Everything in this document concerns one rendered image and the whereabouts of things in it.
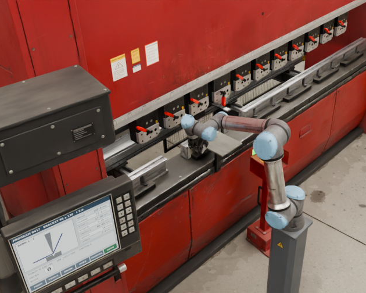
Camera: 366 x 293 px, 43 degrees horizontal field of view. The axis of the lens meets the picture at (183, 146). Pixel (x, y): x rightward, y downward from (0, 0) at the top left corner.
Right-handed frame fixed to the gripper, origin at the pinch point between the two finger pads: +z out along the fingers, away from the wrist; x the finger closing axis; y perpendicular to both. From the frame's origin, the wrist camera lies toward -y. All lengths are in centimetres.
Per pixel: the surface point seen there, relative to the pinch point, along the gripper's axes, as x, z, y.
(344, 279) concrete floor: 90, 105, 18
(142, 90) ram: -21, -52, 2
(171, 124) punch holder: -16.0, -19.7, 0.9
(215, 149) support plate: 5.1, 4.6, -2.8
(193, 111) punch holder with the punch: -11.7, -11.8, -14.5
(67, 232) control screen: 18, -101, 84
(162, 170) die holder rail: -18.8, 3.1, 21.4
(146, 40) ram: -21, -72, -15
